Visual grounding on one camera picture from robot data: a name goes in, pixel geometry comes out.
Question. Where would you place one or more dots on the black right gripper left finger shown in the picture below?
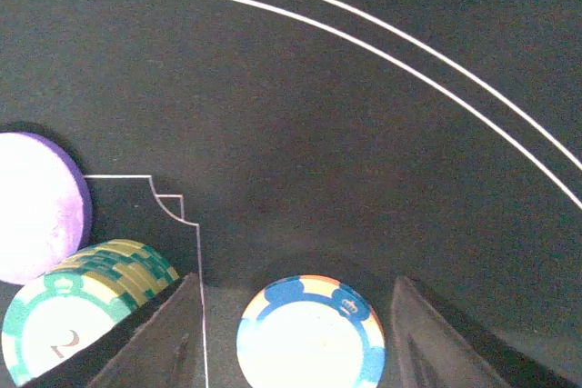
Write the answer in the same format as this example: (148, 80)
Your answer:
(159, 345)

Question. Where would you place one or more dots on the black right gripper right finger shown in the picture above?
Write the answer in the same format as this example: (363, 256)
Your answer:
(439, 345)

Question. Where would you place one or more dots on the green chips top seat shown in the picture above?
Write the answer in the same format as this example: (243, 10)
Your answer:
(61, 312)

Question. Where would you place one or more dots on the blue chips top seat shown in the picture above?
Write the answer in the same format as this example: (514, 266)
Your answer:
(310, 331)

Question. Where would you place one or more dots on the purple small blind button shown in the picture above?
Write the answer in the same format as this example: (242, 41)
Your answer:
(46, 209)

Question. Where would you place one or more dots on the round black poker mat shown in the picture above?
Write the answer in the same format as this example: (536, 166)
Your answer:
(360, 139)

